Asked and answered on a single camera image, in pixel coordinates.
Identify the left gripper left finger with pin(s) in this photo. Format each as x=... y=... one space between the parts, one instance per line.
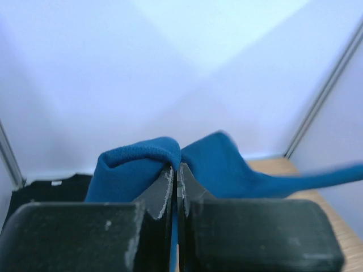
x=78 y=236

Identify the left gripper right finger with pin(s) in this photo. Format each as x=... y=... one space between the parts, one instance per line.
x=217 y=234

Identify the blue printed t-shirt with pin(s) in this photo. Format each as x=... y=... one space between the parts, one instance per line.
x=122 y=174

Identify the folded black t-shirt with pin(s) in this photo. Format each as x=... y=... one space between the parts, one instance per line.
x=72 y=189

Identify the left aluminium frame post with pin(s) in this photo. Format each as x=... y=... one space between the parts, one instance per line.
x=10 y=162

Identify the aluminium frame post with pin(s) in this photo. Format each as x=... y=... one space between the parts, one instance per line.
x=327 y=87
x=10 y=162

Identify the right aluminium frame post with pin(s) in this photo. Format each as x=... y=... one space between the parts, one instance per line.
x=327 y=87

